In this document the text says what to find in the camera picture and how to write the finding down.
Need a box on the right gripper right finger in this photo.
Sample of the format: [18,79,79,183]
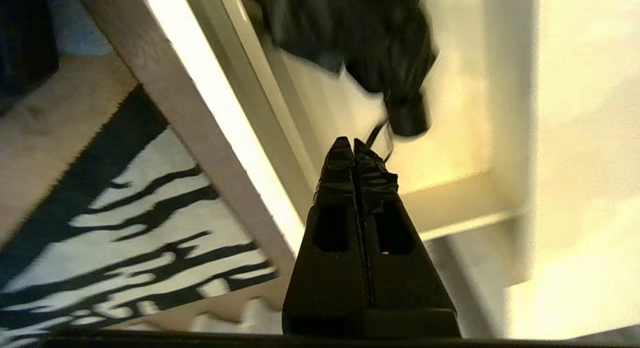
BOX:
[353,138,462,337]

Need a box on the white low cabinet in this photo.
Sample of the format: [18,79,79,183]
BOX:
[430,0,640,341]

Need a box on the white ribbed drawer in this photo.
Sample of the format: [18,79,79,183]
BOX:
[72,0,538,279]

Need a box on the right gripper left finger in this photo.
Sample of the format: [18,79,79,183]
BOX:
[282,137,374,336]

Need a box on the black cloth garment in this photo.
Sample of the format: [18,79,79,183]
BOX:
[240,0,440,161]

